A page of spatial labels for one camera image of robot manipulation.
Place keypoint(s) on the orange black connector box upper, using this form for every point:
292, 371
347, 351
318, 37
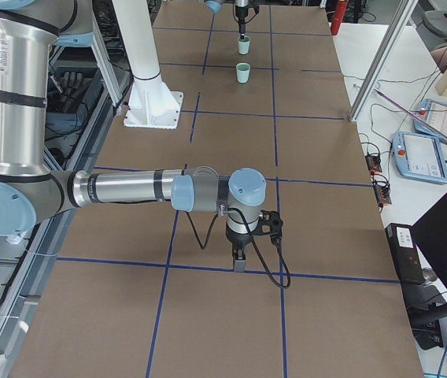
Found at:
373, 162

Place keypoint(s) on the green cup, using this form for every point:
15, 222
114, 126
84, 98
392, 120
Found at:
243, 44
242, 72

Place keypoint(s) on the teach pendant nearer pillar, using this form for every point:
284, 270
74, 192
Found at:
434, 113

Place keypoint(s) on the person in black shirt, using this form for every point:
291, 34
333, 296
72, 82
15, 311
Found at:
440, 57

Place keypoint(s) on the orange black connector box lower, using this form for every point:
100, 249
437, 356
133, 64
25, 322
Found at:
382, 194

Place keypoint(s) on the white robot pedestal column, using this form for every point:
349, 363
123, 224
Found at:
151, 103

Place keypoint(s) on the aluminium frame pillar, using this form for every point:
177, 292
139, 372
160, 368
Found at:
392, 35

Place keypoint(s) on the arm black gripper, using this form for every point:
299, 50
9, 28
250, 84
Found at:
236, 239
241, 12

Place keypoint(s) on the red cylinder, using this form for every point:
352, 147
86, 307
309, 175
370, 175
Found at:
338, 16

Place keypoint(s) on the teach pendant farther from pillar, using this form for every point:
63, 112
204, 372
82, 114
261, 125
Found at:
419, 157

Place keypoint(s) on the orange black connector box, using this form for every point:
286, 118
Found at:
373, 162
382, 194

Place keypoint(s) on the black desktop computer box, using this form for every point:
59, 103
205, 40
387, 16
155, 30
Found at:
404, 253

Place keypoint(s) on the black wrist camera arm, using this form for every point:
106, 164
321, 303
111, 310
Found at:
270, 223

